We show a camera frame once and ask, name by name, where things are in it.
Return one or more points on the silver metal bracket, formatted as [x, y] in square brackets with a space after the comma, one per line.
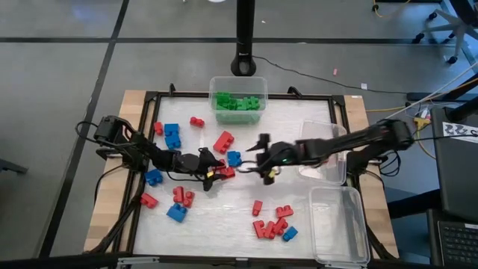
[138, 260]

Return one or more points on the black floor bar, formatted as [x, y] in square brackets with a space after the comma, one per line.
[429, 96]

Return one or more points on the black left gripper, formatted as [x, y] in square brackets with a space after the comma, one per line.
[188, 163]

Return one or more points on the small white floor scrap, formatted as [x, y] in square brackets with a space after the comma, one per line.
[364, 86]

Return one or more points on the small blue toy block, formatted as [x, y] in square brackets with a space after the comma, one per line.
[290, 233]

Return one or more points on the dark blue crossbar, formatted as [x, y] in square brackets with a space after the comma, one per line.
[411, 205]

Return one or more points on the black front crossbeam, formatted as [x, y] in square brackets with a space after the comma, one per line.
[56, 262]

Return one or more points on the black camera stand pole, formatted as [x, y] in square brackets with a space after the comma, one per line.
[244, 37]

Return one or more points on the black laptop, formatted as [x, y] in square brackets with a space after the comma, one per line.
[459, 243]

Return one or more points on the black table frame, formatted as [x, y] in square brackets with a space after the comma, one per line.
[298, 96]

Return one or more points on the office chair base with casters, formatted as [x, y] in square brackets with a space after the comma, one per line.
[457, 24]

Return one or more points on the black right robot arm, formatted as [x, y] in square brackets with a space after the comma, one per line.
[347, 143]

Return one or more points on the white table mat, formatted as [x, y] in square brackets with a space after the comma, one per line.
[224, 231]

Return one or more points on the large red toy block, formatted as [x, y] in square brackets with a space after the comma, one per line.
[224, 142]

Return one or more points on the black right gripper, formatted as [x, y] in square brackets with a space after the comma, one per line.
[282, 155]

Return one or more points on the long clear plastic bin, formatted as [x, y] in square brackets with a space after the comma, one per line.
[336, 224]

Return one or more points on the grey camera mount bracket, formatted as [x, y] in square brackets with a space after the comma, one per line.
[242, 259]

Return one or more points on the dark grey floor object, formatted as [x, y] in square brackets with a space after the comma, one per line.
[11, 166]

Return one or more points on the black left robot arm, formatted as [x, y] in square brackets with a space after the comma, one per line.
[157, 157]

